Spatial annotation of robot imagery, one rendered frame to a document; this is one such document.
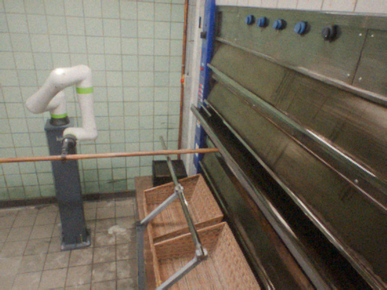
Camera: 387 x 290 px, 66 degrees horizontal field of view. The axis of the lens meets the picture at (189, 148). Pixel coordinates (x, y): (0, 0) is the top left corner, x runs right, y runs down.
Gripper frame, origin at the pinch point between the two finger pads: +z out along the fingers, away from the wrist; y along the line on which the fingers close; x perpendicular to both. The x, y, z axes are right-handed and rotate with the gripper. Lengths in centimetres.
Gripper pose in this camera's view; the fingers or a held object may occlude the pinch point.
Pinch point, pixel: (64, 157)
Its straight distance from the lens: 199.4
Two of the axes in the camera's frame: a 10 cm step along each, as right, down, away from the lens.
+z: 2.2, 4.4, -8.7
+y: -0.6, 9.0, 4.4
